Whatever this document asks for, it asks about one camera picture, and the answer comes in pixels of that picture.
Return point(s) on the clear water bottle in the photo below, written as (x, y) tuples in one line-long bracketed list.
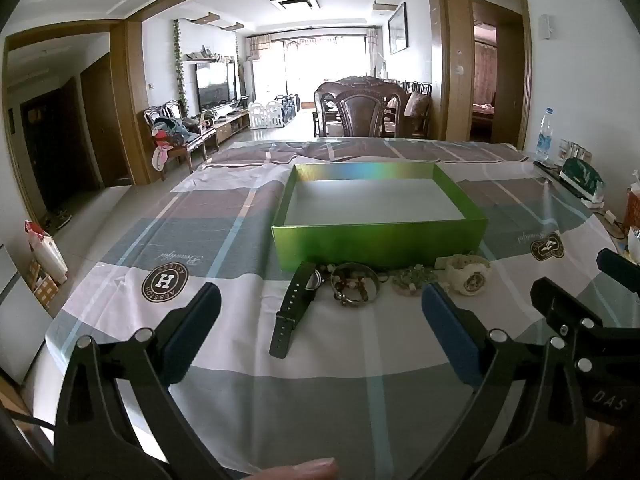
[(545, 140)]

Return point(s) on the green ivy garland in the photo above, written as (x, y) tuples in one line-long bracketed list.
[(179, 70)]

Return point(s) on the pile of clothes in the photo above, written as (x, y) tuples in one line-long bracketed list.
[(172, 132)]

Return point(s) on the wooden sofa with cushions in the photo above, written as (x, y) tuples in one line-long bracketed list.
[(417, 107)]

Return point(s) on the white cabinet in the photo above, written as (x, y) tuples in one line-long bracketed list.
[(17, 320)]

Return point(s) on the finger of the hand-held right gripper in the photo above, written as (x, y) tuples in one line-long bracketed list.
[(617, 264), (560, 300)]

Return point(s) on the wooden armchair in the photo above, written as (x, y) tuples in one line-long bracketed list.
[(197, 142)]

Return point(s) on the white wristwatch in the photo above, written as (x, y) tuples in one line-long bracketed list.
[(470, 275)]

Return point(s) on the flat screen television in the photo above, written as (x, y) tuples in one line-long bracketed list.
[(215, 85)]

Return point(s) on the white standing air conditioner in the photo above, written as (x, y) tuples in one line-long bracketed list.
[(250, 82)]

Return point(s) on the green cardboard box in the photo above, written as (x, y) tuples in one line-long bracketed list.
[(375, 245)]

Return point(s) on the white baby fence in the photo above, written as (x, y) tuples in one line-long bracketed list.
[(267, 115)]

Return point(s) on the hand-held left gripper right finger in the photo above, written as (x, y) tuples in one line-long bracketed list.
[(449, 340)]

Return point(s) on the green tissue box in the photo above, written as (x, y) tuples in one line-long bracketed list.
[(580, 177)]

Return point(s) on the rectangular ceiling light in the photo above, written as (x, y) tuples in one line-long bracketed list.
[(295, 1)]

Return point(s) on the small silver packets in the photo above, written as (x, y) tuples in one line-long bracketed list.
[(575, 151)]

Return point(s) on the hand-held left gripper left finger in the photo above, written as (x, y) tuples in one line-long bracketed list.
[(194, 331)]

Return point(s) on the wooden television cabinet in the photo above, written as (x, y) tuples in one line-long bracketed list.
[(230, 125)]

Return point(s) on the red and white paper bag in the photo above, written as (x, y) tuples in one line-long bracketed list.
[(47, 250)]

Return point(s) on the person's left hand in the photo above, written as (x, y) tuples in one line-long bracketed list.
[(295, 470)]

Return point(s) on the black wristwatch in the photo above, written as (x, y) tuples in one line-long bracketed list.
[(291, 310)]

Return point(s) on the carved wooden chair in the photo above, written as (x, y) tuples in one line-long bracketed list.
[(357, 115)]

